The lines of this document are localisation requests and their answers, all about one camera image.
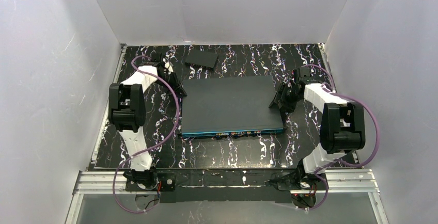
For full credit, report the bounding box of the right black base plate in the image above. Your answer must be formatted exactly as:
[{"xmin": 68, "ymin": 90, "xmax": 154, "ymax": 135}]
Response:
[{"xmin": 264, "ymin": 168, "xmax": 320, "ymax": 191}]

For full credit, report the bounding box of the aluminium front rail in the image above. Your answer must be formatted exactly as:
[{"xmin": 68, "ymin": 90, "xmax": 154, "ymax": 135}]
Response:
[{"xmin": 73, "ymin": 168, "xmax": 380, "ymax": 194}]

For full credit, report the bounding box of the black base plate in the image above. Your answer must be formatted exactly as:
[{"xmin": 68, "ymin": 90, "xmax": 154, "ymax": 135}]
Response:
[
  {"xmin": 264, "ymin": 168, "xmax": 320, "ymax": 191},
  {"xmin": 123, "ymin": 167, "xmax": 176, "ymax": 192}
]

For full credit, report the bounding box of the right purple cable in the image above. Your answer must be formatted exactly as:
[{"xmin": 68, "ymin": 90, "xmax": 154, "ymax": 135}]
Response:
[{"xmin": 291, "ymin": 64, "xmax": 381, "ymax": 211}]

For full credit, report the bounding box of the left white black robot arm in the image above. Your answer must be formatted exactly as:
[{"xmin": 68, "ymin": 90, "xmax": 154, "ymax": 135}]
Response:
[{"xmin": 108, "ymin": 56, "xmax": 187, "ymax": 172}]

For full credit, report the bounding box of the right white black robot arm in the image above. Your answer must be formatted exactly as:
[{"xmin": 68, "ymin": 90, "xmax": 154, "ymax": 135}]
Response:
[{"xmin": 269, "ymin": 80, "xmax": 365, "ymax": 174}]

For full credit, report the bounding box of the small black switch box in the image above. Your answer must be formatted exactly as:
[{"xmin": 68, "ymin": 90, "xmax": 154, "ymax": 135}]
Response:
[{"xmin": 184, "ymin": 50, "xmax": 219, "ymax": 70}]

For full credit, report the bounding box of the large dark network switch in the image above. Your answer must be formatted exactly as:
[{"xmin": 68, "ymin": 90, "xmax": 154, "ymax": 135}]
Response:
[{"xmin": 181, "ymin": 75, "xmax": 284, "ymax": 138}]

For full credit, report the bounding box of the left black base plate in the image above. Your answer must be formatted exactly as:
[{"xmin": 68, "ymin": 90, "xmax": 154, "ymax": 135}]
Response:
[{"xmin": 123, "ymin": 167, "xmax": 176, "ymax": 192}]

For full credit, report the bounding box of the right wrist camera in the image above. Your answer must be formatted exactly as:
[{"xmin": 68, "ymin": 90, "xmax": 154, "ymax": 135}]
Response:
[{"xmin": 292, "ymin": 67, "xmax": 318, "ymax": 85}]

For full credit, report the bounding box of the purple cable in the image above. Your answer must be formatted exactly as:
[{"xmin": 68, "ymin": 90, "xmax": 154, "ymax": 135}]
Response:
[
  {"xmin": 113, "ymin": 55, "xmax": 181, "ymax": 214},
  {"xmin": 291, "ymin": 64, "xmax": 381, "ymax": 211}
]

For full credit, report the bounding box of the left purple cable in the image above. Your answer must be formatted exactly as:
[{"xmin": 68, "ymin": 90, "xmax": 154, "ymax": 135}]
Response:
[{"xmin": 113, "ymin": 55, "xmax": 181, "ymax": 214}]

